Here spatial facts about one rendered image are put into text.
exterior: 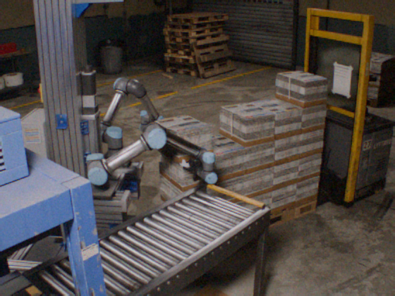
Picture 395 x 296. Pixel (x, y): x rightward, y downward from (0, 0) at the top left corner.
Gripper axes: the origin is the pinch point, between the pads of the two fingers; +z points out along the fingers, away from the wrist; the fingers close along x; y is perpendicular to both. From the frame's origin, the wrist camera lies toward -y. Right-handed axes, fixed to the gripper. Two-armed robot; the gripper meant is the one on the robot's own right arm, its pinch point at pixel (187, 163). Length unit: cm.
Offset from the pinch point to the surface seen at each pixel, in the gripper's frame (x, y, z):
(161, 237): 52, -6, -70
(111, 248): 80, -6, -68
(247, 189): -58, -39, 8
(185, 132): -1.2, 21.0, 4.0
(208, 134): -19.5, 16.5, 4.8
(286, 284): -48, -85, -62
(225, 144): -45, -2, 23
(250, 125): -59, 15, 8
